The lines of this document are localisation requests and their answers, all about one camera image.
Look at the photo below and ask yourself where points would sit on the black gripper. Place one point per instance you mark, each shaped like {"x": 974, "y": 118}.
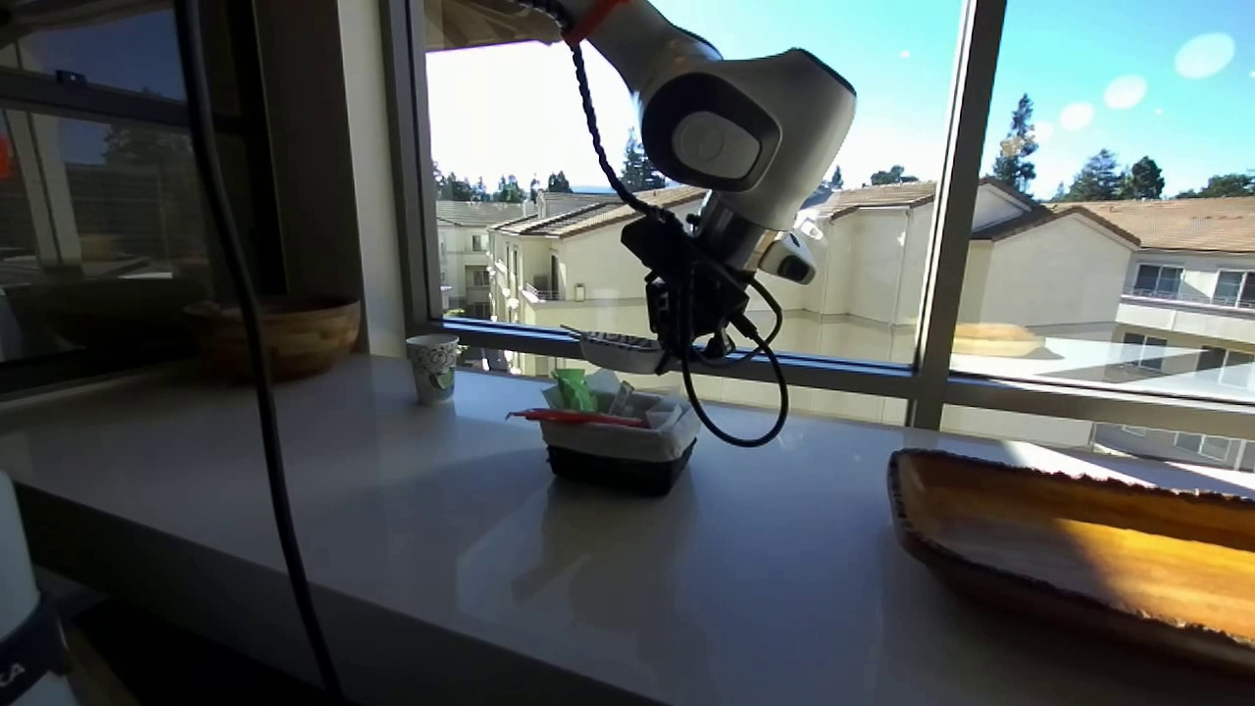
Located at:
{"x": 693, "y": 296}

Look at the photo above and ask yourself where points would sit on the grey bowl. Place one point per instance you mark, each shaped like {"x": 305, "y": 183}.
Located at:
{"x": 618, "y": 350}

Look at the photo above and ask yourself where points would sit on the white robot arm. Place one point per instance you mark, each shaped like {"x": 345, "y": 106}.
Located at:
{"x": 753, "y": 136}

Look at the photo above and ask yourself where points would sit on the green item in basket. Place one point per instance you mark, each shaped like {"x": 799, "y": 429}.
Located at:
{"x": 574, "y": 390}

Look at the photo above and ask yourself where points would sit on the black and white basket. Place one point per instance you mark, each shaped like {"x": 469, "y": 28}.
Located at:
{"x": 639, "y": 455}

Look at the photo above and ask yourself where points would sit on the red utensil in basket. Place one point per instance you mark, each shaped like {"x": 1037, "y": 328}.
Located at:
{"x": 564, "y": 418}

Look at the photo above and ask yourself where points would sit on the small white paper cup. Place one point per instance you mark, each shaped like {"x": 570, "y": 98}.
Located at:
{"x": 434, "y": 365}

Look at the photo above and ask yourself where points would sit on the round woven wicker basket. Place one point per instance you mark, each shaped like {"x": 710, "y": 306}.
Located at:
{"x": 298, "y": 333}

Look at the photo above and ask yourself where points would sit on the long wooden tray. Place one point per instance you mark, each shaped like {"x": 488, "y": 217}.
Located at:
{"x": 1147, "y": 568}

